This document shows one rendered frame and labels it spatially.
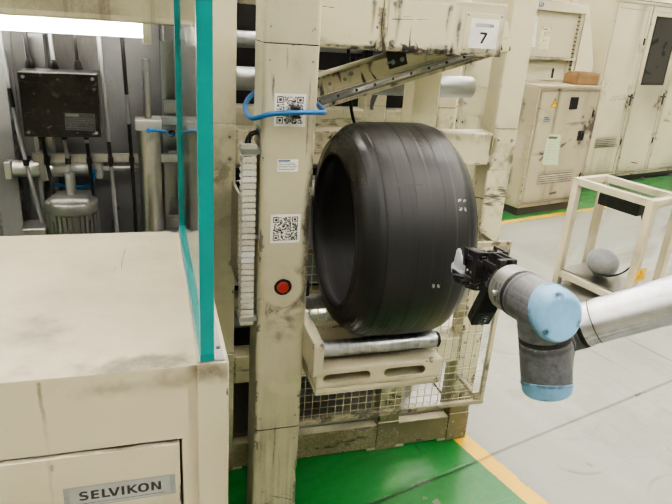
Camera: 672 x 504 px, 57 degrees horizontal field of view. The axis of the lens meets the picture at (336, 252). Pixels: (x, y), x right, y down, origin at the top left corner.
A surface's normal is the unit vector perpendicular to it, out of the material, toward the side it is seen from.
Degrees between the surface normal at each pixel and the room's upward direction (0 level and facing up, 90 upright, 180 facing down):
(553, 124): 90
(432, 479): 0
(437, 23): 90
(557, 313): 78
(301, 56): 90
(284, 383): 90
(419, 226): 69
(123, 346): 0
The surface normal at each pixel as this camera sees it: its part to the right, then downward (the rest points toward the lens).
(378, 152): -0.06, -0.57
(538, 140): 0.51, 0.34
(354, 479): 0.07, -0.93
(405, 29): 0.28, 0.36
